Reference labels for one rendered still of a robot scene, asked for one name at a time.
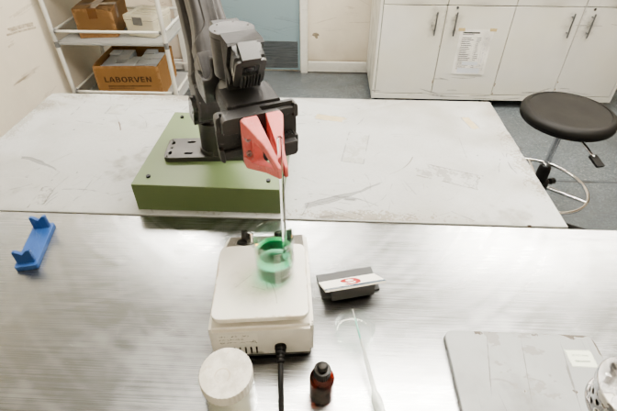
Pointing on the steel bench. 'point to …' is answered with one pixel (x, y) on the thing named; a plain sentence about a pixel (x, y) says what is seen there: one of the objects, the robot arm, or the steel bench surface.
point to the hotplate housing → (267, 332)
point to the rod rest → (32, 253)
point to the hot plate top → (229, 294)
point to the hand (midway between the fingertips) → (281, 169)
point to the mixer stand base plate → (521, 370)
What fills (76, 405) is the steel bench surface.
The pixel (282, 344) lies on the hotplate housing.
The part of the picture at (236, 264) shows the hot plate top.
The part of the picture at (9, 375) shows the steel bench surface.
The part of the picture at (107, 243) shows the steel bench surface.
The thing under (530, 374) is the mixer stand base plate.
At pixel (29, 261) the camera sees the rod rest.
